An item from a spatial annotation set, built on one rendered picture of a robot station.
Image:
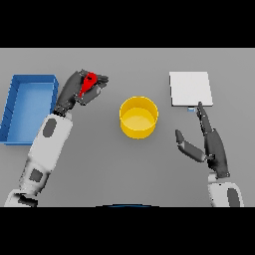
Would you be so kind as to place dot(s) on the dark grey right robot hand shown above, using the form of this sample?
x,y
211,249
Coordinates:
x,y
212,146

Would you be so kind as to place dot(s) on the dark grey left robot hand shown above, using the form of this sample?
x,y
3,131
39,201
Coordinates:
x,y
70,91

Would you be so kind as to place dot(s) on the red beaker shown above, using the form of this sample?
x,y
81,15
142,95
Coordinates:
x,y
88,81

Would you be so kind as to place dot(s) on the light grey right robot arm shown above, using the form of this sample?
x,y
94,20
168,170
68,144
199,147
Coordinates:
x,y
224,194

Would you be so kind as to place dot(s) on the pale square measuring scale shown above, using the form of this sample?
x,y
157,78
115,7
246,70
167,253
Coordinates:
x,y
190,88

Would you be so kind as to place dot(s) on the yellow bowl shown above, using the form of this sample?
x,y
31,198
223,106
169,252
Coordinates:
x,y
138,121

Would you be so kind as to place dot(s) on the blue plastic tray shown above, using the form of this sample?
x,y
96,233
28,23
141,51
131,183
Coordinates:
x,y
30,106

